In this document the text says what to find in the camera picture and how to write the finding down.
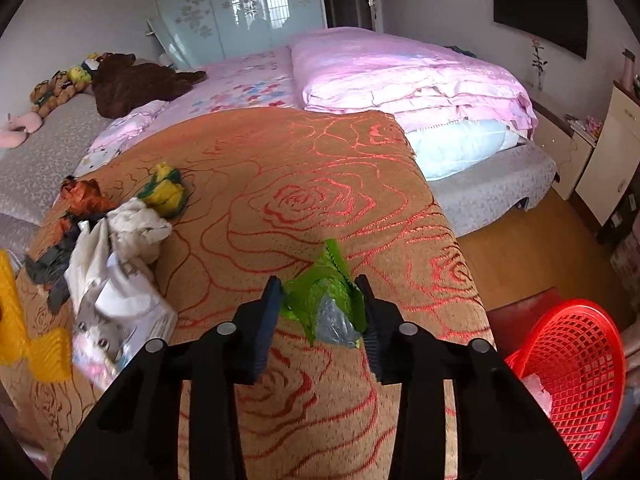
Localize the white cat-print plastic bag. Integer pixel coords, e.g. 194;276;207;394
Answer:
65;220;178;391

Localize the grey bed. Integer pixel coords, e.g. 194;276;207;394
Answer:
0;92;558;266

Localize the floral glass-door wardrobe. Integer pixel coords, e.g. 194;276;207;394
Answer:
150;0;328;68

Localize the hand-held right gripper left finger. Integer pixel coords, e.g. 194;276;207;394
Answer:
52;275;286;480

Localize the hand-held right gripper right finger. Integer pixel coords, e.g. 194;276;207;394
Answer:
354;274;583;480

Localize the orange rose-pattern blanket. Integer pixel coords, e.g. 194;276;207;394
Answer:
20;107;496;480

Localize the dark cloth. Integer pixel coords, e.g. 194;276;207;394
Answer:
25;215;93;313

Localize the red plastic mesh basket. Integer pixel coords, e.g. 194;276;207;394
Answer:
504;299;627;471

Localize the orange crumpled cloth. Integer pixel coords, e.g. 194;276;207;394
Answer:
60;176;117;218

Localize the yellow green crumpled cloth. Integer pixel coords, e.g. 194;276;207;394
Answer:
136;162;188;220

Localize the rose in vase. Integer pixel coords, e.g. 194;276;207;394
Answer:
530;37;548;92

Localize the brown braided plush toy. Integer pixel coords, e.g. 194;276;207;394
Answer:
30;71;81;118

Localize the pink floral bed sheet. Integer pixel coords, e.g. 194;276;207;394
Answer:
75;45;306;176

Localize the light blue pillow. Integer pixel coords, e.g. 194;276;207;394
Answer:
404;119;526;181

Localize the pink crumpled tissue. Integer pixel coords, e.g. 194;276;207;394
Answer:
522;374;553;413

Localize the pink folded duvet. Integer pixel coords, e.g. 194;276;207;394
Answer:
289;27;540;133

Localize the black wall television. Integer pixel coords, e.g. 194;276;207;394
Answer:
491;0;588;60

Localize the pink plush toy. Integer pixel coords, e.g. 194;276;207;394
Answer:
0;111;42;150

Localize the large brown plush toy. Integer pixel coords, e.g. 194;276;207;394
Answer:
91;53;208;118

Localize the green plastic wrapper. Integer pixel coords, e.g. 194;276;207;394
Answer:
280;239;368;348

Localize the white crumpled cloth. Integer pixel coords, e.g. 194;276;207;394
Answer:
106;197;173;263

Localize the tall cream cabinet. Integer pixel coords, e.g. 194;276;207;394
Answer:
575;82;640;228

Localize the pink bottle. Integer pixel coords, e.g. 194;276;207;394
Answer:
620;49;637;92

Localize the low white bedside cabinet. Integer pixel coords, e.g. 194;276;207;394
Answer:
530;97;596;201

